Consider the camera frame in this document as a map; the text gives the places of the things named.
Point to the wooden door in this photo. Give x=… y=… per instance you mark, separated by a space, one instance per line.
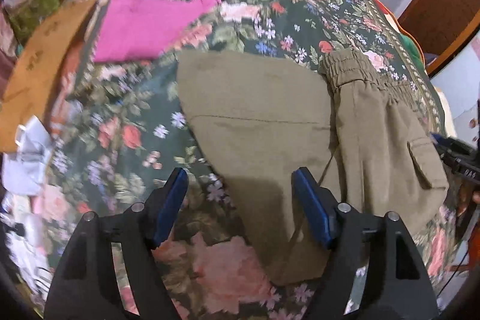
x=441 y=27

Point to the olive green pants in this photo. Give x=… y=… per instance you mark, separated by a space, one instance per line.
x=257 y=119

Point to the white grey clothes heap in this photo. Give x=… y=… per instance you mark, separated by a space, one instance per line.
x=23 y=175

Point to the floral dark green bedspread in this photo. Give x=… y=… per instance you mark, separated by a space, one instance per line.
x=130 y=133

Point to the right hand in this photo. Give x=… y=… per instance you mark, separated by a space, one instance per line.
x=476 y=197

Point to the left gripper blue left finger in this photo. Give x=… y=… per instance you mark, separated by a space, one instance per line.
x=163 y=206

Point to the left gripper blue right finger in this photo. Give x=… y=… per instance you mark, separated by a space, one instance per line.
x=319 y=206

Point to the colourful fleece blanket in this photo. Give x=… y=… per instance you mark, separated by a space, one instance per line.
x=409 y=42

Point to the magenta folded cloth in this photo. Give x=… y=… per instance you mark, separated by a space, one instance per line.
x=143 y=29

